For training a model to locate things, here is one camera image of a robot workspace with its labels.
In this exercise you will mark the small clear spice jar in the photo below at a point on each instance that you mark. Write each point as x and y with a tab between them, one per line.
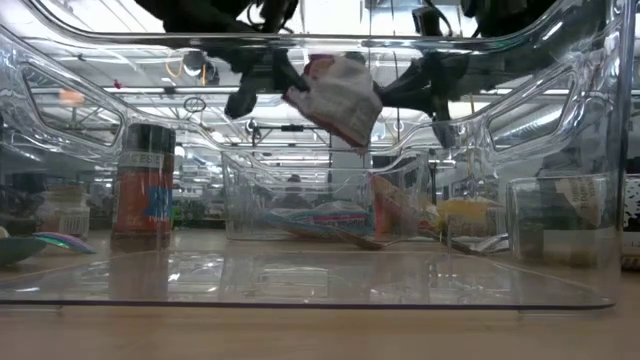
65	215

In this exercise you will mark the teal bowl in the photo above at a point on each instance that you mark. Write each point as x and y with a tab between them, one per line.
20	250

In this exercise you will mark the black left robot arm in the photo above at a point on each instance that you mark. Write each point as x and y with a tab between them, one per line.
200	15

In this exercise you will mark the black metal rig frame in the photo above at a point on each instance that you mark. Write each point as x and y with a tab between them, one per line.
292	129

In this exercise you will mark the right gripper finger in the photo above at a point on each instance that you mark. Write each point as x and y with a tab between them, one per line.
445	130
390	92

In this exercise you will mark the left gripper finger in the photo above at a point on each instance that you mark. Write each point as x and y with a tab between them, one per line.
292	70

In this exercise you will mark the long ceiling light bar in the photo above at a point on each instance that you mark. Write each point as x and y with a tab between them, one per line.
200	90

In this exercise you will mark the iridescent metal spoon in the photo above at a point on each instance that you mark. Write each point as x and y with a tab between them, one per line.
65	242

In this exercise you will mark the red ramen noodle packet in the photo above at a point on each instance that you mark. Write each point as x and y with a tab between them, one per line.
340	100

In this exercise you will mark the large seasoning jar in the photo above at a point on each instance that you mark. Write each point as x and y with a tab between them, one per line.
560	220

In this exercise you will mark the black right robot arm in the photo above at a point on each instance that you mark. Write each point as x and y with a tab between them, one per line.
510	15

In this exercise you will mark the orange label spice jar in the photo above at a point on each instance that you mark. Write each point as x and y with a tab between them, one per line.
142	200

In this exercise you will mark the yellow ramen noodle packet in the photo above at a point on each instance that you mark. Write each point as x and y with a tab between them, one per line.
465	217

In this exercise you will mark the person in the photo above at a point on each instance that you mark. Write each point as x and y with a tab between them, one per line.
293	192

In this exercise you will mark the white building column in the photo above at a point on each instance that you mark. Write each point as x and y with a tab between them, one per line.
345	157

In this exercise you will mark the clear plastic bin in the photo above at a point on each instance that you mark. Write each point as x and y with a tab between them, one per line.
250	200
320	280

